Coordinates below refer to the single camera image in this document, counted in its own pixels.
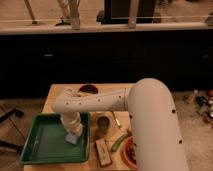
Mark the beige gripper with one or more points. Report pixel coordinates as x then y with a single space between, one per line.
77 130

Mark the blue sponge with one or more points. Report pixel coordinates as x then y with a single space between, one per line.
71 138

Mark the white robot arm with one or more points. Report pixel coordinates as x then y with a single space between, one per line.
154 121

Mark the green plastic tray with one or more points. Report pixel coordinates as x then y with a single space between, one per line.
46 143

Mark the small metal cup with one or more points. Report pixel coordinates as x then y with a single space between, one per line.
103 123

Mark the black white eraser block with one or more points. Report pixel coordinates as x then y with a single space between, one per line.
103 153

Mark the metal spoon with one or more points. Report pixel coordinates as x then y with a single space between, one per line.
116 120

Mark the dark brown bowl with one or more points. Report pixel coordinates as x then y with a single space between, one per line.
88 88

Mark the green cucumber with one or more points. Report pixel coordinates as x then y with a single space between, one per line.
118 142

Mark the terracotta bowl with grapes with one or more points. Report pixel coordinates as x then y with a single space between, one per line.
128 154

